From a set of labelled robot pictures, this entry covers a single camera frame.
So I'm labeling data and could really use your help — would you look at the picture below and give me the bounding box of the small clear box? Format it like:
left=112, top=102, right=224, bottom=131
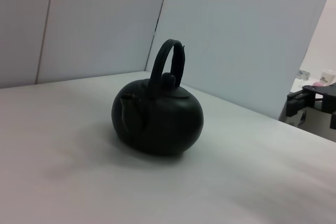
left=297, top=69, right=311, bottom=81

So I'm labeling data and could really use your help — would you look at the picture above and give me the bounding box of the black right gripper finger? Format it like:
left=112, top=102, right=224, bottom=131
left=286, top=83, right=336, bottom=118
left=328, top=110, right=336, bottom=131

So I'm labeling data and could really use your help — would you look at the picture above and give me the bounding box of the white printed mug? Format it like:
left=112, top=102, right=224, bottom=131
left=320, top=69, right=336, bottom=84

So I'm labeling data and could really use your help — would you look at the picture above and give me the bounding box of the black round teapot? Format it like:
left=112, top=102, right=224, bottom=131
left=111, top=38, right=204, bottom=158

